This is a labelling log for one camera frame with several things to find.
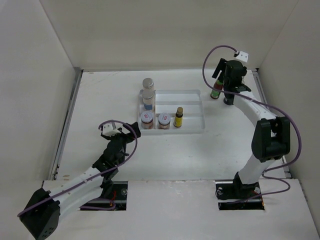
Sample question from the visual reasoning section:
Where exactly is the red sauce bottle yellow cap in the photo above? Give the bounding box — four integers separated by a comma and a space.
210, 79, 223, 100

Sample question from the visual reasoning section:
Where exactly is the spice jar white red lid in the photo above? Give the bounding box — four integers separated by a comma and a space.
158, 112, 171, 130

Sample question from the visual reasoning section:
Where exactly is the tall jar silver lid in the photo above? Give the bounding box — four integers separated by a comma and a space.
142, 90, 155, 111

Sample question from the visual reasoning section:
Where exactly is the small yellow label bottle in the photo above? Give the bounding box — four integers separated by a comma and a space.
173, 107, 183, 128

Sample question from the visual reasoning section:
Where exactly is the small bottle blue label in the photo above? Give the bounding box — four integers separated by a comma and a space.
142, 77, 155, 93

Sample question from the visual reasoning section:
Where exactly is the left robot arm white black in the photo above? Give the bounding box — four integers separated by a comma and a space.
17, 120, 141, 240

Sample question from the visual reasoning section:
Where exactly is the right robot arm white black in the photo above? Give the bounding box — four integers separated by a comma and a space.
212, 58, 290, 200

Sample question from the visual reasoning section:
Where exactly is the dark soy sauce bottle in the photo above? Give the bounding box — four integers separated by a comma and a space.
223, 94, 235, 106

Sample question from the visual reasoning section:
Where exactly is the white divided organizer tray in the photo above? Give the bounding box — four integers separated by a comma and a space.
137, 89, 206, 136

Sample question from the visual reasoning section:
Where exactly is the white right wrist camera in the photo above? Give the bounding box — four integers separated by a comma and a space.
233, 51, 249, 63

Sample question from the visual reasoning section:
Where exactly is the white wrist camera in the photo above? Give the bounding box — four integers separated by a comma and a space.
233, 51, 249, 63
98, 122, 120, 137

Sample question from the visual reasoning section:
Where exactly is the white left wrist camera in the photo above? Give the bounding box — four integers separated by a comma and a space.
98, 122, 120, 137

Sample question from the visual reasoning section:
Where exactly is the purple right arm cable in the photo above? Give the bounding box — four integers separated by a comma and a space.
202, 45, 302, 203

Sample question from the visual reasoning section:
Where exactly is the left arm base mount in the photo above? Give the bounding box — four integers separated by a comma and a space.
80, 181, 128, 211

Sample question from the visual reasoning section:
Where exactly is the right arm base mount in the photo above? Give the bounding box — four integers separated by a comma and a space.
215, 182, 265, 211

